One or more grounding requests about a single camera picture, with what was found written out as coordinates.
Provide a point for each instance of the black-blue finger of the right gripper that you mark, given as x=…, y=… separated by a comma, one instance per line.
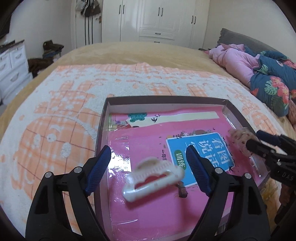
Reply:
x=266, y=152
x=275, y=140

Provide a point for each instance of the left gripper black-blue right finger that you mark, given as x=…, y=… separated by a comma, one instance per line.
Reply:
x=247, y=218

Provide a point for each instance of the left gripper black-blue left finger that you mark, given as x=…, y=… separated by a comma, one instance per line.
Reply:
x=61, y=210

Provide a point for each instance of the spotted translucent hair claw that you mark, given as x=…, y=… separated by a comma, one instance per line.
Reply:
x=239, y=137

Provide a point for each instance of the white plastic hair claw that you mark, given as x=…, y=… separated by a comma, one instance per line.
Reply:
x=150, y=176

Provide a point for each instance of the pink knitted garment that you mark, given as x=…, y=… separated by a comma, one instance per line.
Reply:
x=292, y=113

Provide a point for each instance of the blue floral quilt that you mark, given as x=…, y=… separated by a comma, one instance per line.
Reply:
x=271, y=78

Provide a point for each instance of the small brown metal clip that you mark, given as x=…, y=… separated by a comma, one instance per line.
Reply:
x=181, y=190

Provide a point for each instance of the brown cardboard box tray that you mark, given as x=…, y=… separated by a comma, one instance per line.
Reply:
x=180, y=162

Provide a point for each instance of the pink quilted jacket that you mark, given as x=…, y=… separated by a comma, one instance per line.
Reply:
x=238, y=60

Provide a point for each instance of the orange white fleece blanket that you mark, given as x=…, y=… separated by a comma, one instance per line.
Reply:
x=55, y=129

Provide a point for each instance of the grey headboard pillow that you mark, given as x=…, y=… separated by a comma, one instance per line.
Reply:
x=230, y=37

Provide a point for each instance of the beige bed cover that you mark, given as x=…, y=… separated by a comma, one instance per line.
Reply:
x=120, y=53

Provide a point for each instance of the white wardrobe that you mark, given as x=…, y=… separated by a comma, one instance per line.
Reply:
x=180, y=23

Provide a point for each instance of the white drawer cabinet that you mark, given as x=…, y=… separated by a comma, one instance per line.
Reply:
x=14, y=70

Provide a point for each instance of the dark clothes pile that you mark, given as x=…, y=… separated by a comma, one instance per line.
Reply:
x=51, y=50

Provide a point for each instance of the white door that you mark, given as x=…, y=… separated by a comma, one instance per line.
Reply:
x=85, y=30

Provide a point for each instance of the hanging bags on door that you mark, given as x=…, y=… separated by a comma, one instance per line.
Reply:
x=88, y=8

